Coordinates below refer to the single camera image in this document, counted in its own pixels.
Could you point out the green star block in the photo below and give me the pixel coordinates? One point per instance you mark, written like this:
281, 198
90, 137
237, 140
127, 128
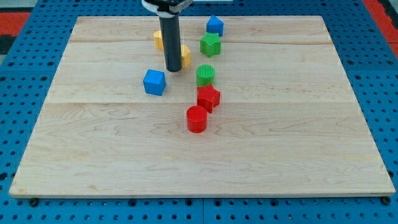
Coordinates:
210, 44

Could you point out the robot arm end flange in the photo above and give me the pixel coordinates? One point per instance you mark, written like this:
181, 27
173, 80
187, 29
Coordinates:
166, 8

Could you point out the red star block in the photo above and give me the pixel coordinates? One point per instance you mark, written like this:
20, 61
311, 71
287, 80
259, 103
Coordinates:
208, 97

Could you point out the red cylinder block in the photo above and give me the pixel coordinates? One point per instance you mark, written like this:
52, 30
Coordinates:
196, 119

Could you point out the green cylinder block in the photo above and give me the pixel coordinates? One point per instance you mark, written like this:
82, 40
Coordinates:
205, 75

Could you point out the blue cube block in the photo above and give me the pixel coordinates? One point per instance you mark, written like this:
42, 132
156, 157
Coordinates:
154, 82

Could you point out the yellow block right of tool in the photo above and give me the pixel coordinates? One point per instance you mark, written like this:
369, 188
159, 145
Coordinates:
186, 56

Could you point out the yellow block behind tool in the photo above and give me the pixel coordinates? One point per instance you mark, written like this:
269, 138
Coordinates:
158, 42

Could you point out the wooden board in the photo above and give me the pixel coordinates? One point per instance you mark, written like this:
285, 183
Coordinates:
288, 123

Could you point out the blue pentagon block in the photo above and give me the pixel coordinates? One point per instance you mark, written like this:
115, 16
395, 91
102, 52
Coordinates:
215, 26

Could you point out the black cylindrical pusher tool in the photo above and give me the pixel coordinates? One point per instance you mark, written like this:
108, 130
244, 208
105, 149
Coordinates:
170, 30

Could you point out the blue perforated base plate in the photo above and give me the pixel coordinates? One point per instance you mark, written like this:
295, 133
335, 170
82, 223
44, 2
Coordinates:
30, 64

